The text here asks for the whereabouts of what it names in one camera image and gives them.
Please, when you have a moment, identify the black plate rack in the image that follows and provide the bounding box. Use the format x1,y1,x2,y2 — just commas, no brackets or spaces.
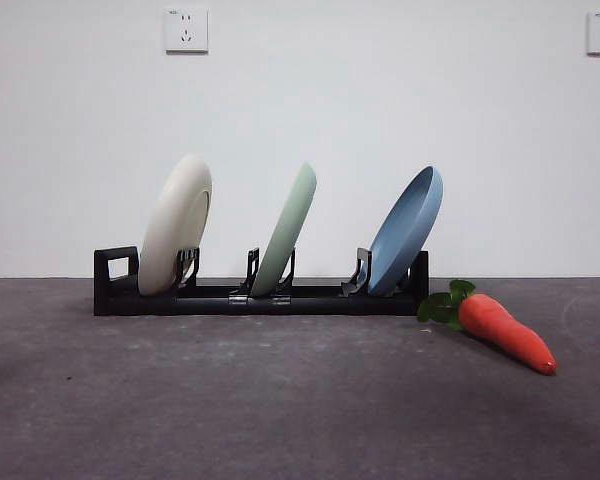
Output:
93,244,430,317

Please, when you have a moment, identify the blue plate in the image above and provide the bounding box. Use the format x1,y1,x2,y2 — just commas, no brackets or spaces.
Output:
367,165,445,296

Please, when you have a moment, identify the cream white plate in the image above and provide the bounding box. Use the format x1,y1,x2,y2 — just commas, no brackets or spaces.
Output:
138,153,214,296

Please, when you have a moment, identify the green plate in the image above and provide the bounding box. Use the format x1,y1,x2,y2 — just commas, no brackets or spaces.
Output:
249,160,318,297

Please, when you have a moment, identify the orange carrot with green leaves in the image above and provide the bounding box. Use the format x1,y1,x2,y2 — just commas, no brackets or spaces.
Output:
416,279,558,376

